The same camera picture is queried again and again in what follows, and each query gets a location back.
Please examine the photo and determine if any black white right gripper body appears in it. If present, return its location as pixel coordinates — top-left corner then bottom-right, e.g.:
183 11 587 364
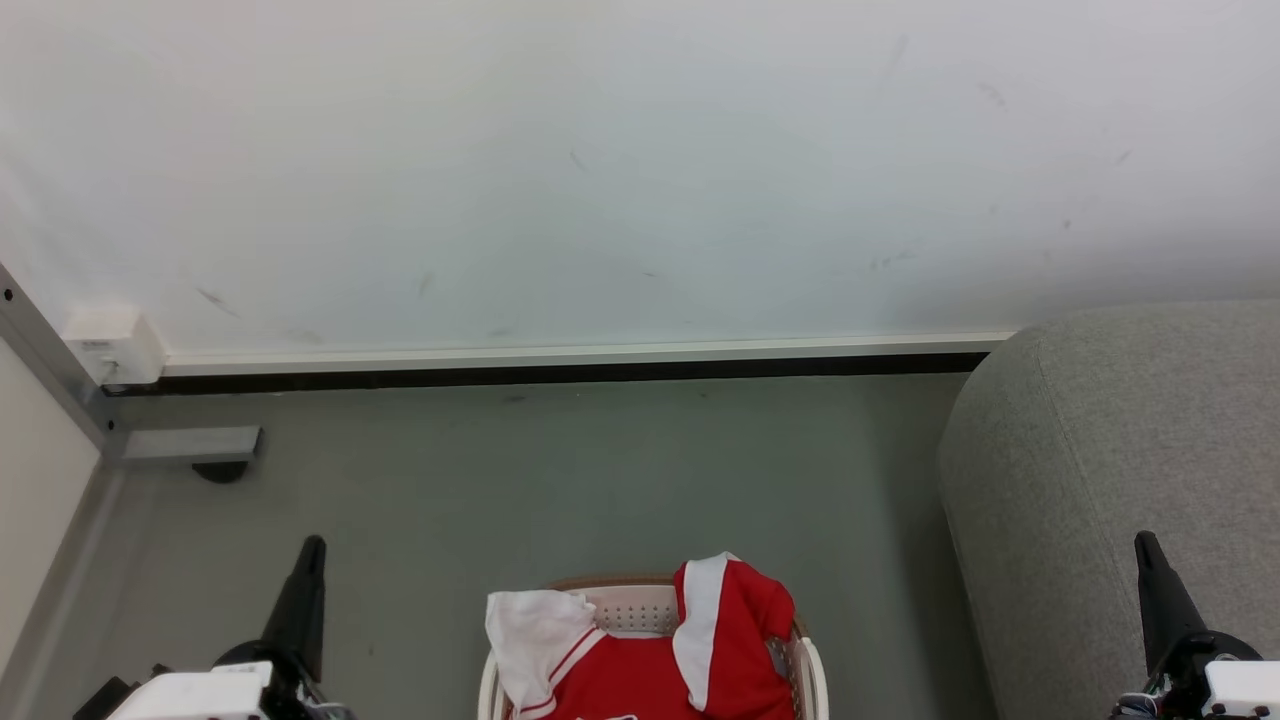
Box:
1110 631 1280 720

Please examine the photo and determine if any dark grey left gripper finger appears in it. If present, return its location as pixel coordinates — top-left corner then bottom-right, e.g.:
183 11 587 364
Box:
262 535 328 683

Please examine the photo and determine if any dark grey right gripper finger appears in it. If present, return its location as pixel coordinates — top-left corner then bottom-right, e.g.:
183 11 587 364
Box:
1134 531 1207 674

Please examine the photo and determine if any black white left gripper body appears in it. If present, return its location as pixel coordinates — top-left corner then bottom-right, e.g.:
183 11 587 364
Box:
105 640 351 720

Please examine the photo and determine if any red and white garment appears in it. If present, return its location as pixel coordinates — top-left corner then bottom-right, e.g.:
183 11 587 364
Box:
485 552 798 720

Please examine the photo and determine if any white plastic laundry basket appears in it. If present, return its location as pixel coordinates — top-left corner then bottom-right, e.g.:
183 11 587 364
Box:
478 573 829 720

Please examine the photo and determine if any grey fabric sofa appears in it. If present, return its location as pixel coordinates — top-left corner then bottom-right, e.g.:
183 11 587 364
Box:
938 300 1280 720

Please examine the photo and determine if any beige partition panel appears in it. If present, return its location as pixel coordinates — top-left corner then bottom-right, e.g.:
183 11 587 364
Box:
0 340 101 671

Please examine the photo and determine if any black baseboard strip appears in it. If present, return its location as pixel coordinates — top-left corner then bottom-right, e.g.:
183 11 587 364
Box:
105 352 991 397

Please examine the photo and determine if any grey metal foot bracket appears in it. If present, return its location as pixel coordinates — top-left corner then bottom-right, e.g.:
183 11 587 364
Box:
120 427 263 463

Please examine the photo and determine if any white wall socket box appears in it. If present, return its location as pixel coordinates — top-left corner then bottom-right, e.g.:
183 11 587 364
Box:
62 308 166 388

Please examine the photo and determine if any white wall baseboard strip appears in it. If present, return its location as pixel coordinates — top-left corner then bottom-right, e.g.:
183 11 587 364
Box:
160 330 1019 378

